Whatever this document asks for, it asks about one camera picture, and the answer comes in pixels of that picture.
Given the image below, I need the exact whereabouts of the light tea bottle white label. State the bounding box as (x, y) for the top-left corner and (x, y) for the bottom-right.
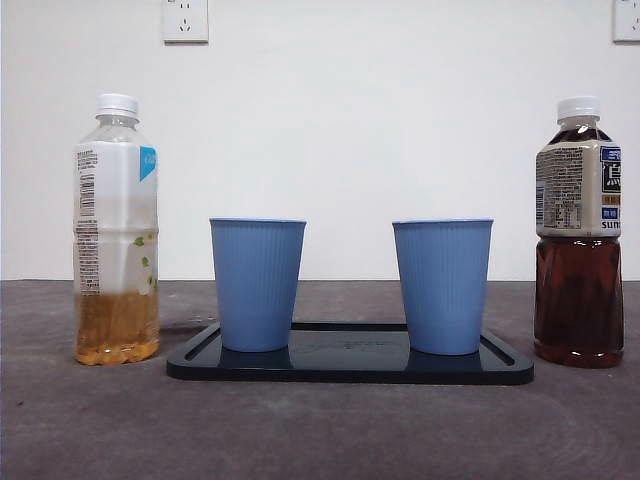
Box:
(73, 93), (162, 366)

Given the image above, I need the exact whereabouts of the dark tea bottle beige label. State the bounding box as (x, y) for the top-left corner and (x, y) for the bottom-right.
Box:
(532, 95), (625, 370)

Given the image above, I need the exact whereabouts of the blue ribbed cup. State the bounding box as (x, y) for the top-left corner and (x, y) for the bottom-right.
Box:
(391, 217), (495, 356)
(208, 216), (307, 353)

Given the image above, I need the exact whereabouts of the dark navy rectangular tray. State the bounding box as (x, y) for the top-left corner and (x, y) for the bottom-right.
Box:
(165, 321), (535, 385)

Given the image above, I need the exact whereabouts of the white wall socket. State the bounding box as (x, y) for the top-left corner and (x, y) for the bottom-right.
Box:
(162, 0), (209, 44)
(612, 0), (640, 43)

